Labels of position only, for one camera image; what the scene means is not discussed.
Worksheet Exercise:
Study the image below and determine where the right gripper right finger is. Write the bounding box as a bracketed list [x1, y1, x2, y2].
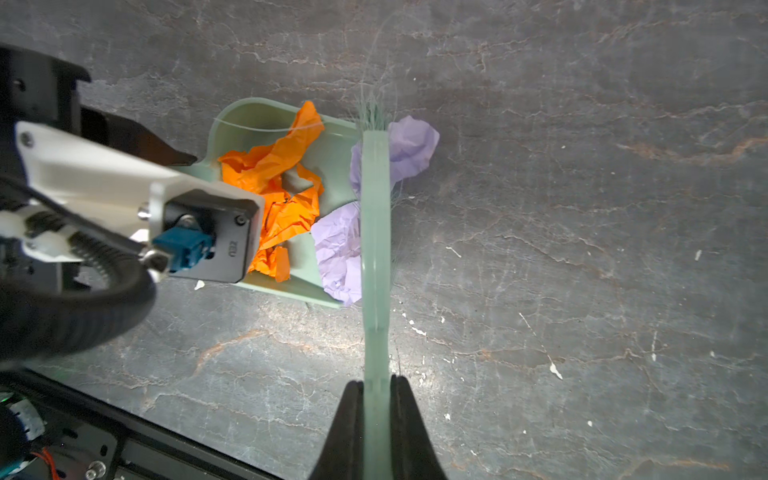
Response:
[390, 375, 447, 480]

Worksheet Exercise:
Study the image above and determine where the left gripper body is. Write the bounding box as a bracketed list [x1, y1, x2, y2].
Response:
[0, 44, 91, 283]

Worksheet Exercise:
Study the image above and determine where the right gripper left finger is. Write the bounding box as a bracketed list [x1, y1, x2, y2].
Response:
[309, 381, 364, 480]

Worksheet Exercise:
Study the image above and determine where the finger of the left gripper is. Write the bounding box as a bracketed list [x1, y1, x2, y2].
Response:
[80, 106, 198, 167]

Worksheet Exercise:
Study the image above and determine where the green hand brush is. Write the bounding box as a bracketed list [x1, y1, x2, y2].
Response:
[358, 93, 393, 479]

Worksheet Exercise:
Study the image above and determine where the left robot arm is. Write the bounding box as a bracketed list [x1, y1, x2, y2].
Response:
[1, 45, 197, 365]

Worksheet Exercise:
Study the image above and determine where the orange paper scrap cluster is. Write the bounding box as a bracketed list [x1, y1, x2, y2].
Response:
[219, 101, 324, 282]

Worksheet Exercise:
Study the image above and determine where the purple paper scrap front centre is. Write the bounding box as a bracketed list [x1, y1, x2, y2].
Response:
[310, 201, 362, 306]

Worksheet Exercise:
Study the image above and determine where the purple paper scrap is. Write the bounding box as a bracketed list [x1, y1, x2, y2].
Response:
[310, 201, 362, 306]
[388, 116, 440, 190]

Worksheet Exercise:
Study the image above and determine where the purple paper scrap right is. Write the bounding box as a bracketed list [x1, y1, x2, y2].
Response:
[388, 116, 440, 190]

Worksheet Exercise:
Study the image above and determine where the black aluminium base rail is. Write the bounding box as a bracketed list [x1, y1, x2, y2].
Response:
[1, 370, 271, 479]

